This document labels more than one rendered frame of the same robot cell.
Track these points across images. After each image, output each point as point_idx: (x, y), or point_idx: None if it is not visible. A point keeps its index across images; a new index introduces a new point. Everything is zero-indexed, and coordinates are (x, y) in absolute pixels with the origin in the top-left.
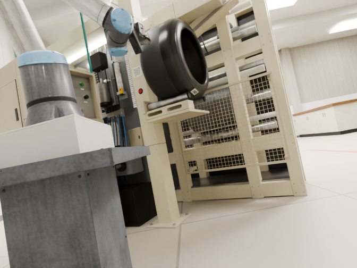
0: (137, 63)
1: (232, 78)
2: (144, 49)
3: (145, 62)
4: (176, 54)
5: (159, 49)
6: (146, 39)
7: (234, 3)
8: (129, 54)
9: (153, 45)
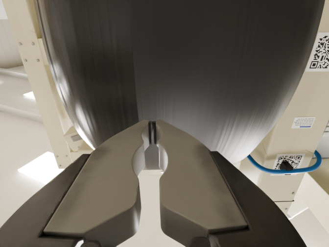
0: (310, 83)
1: None
2: (244, 112)
3: (274, 22)
4: (41, 2)
5: (138, 69)
6: (43, 228)
7: (74, 128)
8: (318, 122)
9: (178, 107)
